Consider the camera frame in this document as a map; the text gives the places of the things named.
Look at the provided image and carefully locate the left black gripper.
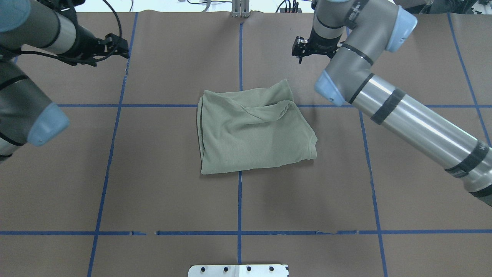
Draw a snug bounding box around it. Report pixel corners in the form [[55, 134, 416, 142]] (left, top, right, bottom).
[[76, 27, 130, 65]]

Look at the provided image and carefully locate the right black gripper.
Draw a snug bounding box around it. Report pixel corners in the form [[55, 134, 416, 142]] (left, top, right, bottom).
[[292, 33, 341, 64]]

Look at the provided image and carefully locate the light green long-sleeve shirt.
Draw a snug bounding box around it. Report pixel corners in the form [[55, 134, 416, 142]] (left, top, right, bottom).
[[197, 80, 317, 175]]

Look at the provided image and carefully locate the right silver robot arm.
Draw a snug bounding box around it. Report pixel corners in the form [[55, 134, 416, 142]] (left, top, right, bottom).
[[292, 0, 492, 206]]

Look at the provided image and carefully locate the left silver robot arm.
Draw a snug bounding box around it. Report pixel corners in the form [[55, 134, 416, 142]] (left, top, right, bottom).
[[0, 0, 130, 162]]

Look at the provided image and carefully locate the blue tape line crosswise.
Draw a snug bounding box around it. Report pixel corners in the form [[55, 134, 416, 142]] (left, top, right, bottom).
[[0, 229, 492, 235]]

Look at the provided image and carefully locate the aluminium frame post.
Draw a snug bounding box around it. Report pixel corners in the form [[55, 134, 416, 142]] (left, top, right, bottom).
[[231, 0, 251, 18]]

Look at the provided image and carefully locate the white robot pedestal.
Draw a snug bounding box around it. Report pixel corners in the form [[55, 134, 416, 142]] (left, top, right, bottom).
[[188, 264, 289, 277]]

